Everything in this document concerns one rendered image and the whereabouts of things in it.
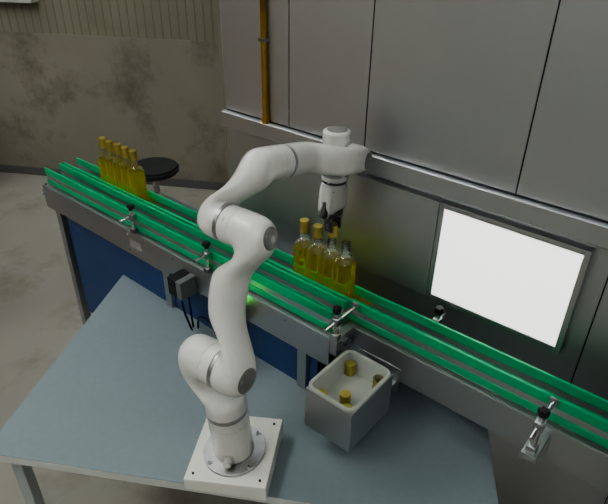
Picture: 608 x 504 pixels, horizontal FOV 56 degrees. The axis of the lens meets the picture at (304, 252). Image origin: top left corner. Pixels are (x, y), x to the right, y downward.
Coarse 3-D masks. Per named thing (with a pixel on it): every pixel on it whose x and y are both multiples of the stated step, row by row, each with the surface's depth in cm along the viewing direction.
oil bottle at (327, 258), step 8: (336, 248) 189; (320, 256) 189; (328, 256) 186; (336, 256) 187; (320, 264) 190; (328, 264) 188; (320, 272) 192; (328, 272) 189; (320, 280) 193; (328, 280) 191
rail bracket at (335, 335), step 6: (336, 306) 175; (354, 306) 183; (336, 312) 174; (348, 312) 181; (336, 318) 176; (342, 318) 179; (330, 324) 175; (336, 324) 176; (324, 330) 173; (336, 330) 178; (330, 336) 180; (336, 336) 179
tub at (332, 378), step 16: (352, 352) 182; (336, 368) 179; (368, 368) 180; (384, 368) 176; (320, 384) 174; (336, 384) 179; (352, 384) 180; (368, 384) 180; (336, 400) 174; (352, 400) 174
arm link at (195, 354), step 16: (192, 336) 155; (208, 336) 156; (192, 352) 151; (208, 352) 149; (192, 368) 150; (192, 384) 155; (208, 400) 156; (224, 400) 156; (240, 400) 158; (208, 416) 159; (224, 416) 156; (240, 416) 159
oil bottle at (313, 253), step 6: (312, 246) 190; (318, 246) 190; (324, 246) 191; (306, 252) 193; (312, 252) 190; (318, 252) 189; (306, 258) 194; (312, 258) 191; (318, 258) 190; (306, 264) 195; (312, 264) 192; (318, 264) 191; (306, 270) 196; (312, 270) 194; (318, 270) 192; (306, 276) 197; (312, 276) 195; (318, 276) 194; (318, 282) 195
